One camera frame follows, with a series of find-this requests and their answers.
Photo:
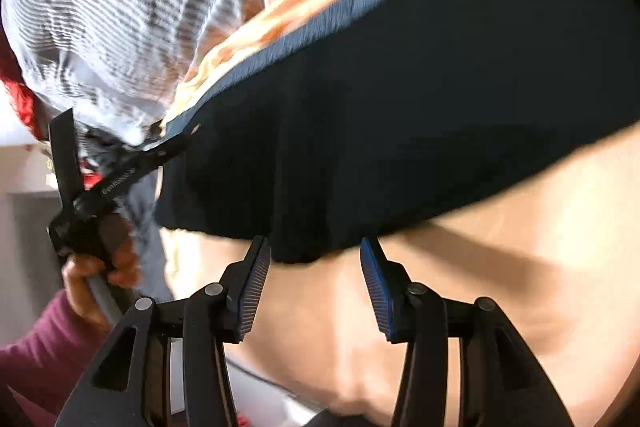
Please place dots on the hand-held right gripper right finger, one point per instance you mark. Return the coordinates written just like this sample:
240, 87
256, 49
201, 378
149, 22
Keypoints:
376, 292

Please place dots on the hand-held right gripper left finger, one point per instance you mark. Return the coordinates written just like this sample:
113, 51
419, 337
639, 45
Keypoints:
252, 287

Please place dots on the orange striped blanket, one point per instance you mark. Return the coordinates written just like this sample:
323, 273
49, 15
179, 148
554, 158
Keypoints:
300, 7

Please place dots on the white cloth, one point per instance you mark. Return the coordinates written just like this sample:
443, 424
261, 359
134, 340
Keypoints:
260, 394

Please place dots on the grey striped cloth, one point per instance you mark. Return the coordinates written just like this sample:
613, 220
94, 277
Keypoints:
125, 7

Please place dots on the black pants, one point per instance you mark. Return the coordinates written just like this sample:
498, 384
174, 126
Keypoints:
380, 107

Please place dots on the person's left hand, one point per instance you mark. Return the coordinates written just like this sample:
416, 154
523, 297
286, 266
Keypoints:
82, 292

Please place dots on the beige bed sheet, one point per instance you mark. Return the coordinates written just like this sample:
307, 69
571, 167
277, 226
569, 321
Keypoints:
500, 257

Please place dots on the red cloth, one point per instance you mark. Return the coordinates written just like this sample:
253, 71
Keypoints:
20, 107

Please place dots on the person's left forearm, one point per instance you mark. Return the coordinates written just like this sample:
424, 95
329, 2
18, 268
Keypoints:
40, 367

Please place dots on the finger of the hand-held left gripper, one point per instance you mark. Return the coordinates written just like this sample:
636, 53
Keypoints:
135, 174
66, 157

